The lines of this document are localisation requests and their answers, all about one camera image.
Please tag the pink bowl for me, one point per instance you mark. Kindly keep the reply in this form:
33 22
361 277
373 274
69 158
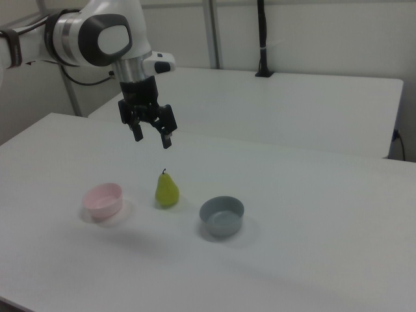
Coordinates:
103 201

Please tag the grey aluminium frame post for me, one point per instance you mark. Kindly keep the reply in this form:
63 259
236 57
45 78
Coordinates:
214 32

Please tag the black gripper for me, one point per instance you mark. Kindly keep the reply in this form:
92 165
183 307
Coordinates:
139 92

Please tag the white side table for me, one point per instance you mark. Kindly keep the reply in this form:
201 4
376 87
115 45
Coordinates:
292 107

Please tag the green pear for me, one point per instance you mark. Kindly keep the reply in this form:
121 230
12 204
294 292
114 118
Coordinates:
166 193

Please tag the black pole with clamp base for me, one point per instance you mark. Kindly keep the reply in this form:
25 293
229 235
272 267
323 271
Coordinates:
262 32

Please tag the grey bowl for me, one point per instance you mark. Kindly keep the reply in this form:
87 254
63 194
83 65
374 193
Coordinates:
221 217

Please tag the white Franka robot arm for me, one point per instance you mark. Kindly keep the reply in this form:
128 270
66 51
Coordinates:
107 35

